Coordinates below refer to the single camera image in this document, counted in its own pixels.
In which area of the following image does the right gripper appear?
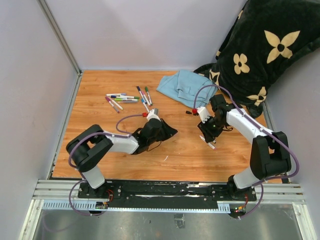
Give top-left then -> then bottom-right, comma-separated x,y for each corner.
197,115 -> 226,143

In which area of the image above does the pink marker pen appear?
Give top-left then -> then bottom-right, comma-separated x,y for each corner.
199,135 -> 216,150

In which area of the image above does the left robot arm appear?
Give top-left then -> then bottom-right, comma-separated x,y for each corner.
66,118 -> 178,198

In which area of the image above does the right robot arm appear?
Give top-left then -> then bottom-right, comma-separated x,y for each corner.
193,94 -> 292,200

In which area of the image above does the red pink cap marker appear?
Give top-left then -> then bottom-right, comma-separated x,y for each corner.
142,91 -> 152,106

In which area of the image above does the light blue cap marker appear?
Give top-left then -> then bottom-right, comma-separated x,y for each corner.
141,98 -> 150,113

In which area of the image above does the light blue cloth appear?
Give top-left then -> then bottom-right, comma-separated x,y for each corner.
156,70 -> 218,108

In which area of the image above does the green cap marker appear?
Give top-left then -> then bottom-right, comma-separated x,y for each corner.
144,86 -> 153,106

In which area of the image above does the lavender marker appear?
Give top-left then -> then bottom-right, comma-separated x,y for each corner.
118,100 -> 139,104

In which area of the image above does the dark blue cap marker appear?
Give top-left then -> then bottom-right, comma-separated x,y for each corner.
136,86 -> 145,101

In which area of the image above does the light green marker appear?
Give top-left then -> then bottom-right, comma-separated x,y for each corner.
113,98 -> 139,102

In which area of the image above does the magenta cap marker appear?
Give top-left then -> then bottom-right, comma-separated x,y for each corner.
105,96 -> 123,113

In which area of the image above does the black floral blanket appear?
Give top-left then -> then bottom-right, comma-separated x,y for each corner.
195,0 -> 320,118

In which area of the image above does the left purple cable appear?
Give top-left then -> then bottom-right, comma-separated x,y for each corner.
67,113 -> 145,217

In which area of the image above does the purple cable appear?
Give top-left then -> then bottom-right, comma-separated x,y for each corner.
67,113 -> 145,217
193,84 -> 300,221

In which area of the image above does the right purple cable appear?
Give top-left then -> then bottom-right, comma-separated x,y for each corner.
193,84 -> 300,221

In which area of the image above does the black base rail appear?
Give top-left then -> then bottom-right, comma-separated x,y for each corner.
77,180 -> 257,210

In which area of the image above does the aluminium corner post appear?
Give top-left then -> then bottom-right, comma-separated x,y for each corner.
36,0 -> 82,75

